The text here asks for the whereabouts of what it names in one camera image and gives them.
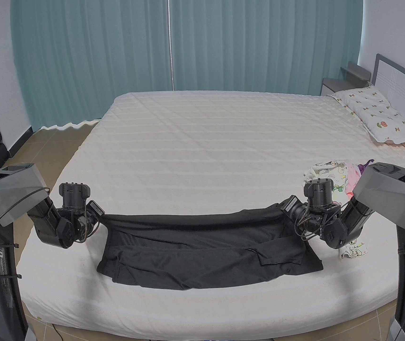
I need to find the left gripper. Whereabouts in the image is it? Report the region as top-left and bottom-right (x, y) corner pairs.
(82, 200), (106, 232)

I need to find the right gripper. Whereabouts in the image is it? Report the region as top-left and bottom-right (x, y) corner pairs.
(281, 195), (309, 223)

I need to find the black T-shirt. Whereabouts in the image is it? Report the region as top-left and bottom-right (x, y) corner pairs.
(97, 205), (324, 290)

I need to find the bed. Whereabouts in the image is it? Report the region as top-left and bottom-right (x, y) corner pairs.
(16, 53), (405, 337)

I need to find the white printed garment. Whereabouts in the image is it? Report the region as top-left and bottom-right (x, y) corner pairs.
(302, 159), (370, 261)

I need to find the pink garment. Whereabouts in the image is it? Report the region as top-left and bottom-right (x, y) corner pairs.
(343, 162), (361, 196)

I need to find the purple garment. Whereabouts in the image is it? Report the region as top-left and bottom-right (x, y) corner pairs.
(357, 159), (377, 175)

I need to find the white printed pillow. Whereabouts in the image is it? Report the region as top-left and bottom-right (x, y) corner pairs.
(327, 85), (405, 144)

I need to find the grey bedside table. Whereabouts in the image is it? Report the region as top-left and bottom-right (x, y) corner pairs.
(321, 61), (371, 96)

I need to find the blue-green curtain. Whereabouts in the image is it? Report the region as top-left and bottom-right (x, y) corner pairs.
(170, 0), (364, 95)
(10, 0), (173, 130)

